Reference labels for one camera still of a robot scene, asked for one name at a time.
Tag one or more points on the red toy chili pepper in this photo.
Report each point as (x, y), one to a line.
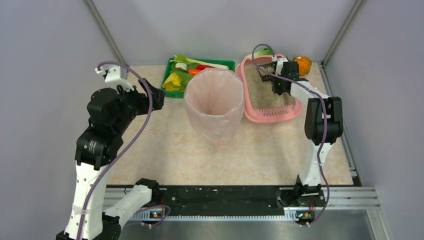
(201, 67)

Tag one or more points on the toy pineapple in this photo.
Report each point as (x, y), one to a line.
(304, 64)

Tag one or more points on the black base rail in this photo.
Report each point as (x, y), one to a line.
(236, 200)

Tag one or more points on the yellow toy leaf vegetable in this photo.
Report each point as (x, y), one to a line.
(173, 83)

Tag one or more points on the orange toy carrot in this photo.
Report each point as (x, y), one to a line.
(193, 71)

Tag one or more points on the black slotted litter scoop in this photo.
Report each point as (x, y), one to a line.
(265, 69)

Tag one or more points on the toy cabbage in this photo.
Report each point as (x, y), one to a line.
(260, 52)

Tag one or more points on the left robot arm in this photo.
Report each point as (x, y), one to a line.
(110, 113)

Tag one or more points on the green plastic tray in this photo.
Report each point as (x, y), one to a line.
(179, 95)

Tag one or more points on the green toy leaf vegetable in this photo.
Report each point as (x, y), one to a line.
(183, 74)

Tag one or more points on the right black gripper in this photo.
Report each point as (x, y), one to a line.
(276, 86)

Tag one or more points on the pink litter box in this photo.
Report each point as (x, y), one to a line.
(267, 115)

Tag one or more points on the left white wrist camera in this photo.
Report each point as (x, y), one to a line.
(115, 77)

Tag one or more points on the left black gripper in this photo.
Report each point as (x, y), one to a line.
(151, 96)

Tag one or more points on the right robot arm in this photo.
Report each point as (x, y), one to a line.
(323, 123)

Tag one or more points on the white toy leek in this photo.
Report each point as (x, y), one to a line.
(179, 58)

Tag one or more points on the cat litter sand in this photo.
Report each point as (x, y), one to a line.
(261, 94)

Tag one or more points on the pink plastic trash bag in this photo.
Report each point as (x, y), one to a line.
(214, 101)

